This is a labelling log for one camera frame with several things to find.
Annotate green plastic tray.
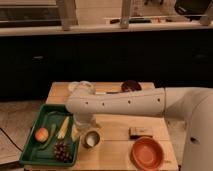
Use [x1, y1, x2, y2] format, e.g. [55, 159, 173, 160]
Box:
[19, 104, 79, 167]

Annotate small dark wooden block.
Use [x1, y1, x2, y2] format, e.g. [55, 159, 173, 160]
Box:
[129, 127, 153, 139]

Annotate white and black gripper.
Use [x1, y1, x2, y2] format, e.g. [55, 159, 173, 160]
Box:
[73, 114, 96, 130]

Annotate dark brown bowl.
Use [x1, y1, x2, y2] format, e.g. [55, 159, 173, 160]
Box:
[121, 80, 141, 92]

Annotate dark purple grape bunch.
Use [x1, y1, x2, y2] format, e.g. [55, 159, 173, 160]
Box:
[53, 141, 72, 163]

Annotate red yellow apple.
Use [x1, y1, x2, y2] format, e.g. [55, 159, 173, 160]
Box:
[35, 127, 49, 143]

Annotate green bean pod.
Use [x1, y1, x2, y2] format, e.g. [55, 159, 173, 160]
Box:
[38, 123, 57, 150]

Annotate black cable on floor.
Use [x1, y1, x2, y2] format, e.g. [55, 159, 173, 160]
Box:
[0, 127, 24, 153]

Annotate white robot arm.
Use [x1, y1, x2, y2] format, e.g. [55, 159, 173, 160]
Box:
[65, 81, 213, 171]

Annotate green translucent cup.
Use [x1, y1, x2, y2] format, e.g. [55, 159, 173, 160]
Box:
[83, 130, 101, 149]

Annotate orange plastic bowl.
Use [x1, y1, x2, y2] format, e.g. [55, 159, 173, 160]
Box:
[131, 137, 164, 171]

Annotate yellow corn cob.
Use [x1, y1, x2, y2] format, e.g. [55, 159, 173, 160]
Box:
[57, 117, 69, 140]

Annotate white plastic cup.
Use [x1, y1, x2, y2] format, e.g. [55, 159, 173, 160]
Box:
[86, 133, 98, 147]

